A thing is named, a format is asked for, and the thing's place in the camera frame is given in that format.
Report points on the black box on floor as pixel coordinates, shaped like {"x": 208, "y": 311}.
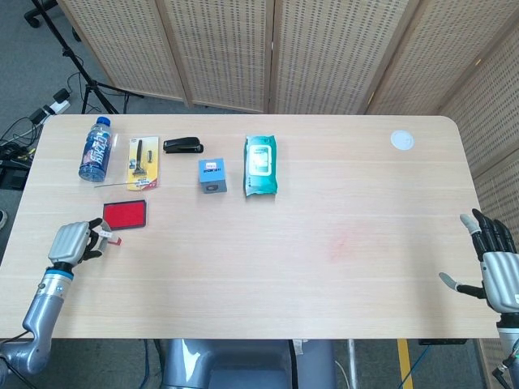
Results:
{"x": 14, "y": 174}

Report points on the blue labelled drink bottle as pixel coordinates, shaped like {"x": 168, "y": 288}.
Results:
{"x": 95, "y": 152}

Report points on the red ink pad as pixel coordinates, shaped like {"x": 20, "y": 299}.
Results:
{"x": 125, "y": 215}

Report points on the black office chair base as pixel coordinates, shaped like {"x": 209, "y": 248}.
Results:
{"x": 32, "y": 18}

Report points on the clear ink pad lid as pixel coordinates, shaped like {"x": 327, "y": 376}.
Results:
{"x": 109, "y": 185}

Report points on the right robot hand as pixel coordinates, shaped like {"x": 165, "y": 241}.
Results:
{"x": 500, "y": 279}

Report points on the black stapler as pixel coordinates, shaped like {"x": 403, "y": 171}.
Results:
{"x": 182, "y": 146}

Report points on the green wet wipes pack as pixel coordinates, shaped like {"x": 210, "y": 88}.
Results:
{"x": 260, "y": 166}

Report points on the black tripod stand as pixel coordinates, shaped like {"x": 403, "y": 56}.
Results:
{"x": 90, "y": 87}

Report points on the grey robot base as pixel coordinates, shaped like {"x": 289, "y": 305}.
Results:
{"x": 243, "y": 364}

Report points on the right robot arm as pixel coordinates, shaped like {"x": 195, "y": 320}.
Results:
{"x": 509, "y": 340}

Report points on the razor in yellow blister pack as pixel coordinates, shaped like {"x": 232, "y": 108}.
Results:
{"x": 142, "y": 166}

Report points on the black power adapter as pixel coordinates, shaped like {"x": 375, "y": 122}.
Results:
{"x": 61, "y": 95}

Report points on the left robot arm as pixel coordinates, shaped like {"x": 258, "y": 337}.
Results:
{"x": 44, "y": 308}

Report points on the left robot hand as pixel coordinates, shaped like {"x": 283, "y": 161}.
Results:
{"x": 69, "y": 243}

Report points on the white power strip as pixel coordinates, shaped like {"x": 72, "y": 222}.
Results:
{"x": 57, "y": 108}

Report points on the small blue cardboard box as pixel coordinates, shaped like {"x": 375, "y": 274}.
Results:
{"x": 211, "y": 174}

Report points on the woven wooden folding screen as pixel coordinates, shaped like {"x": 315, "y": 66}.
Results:
{"x": 494, "y": 121}
{"x": 227, "y": 52}

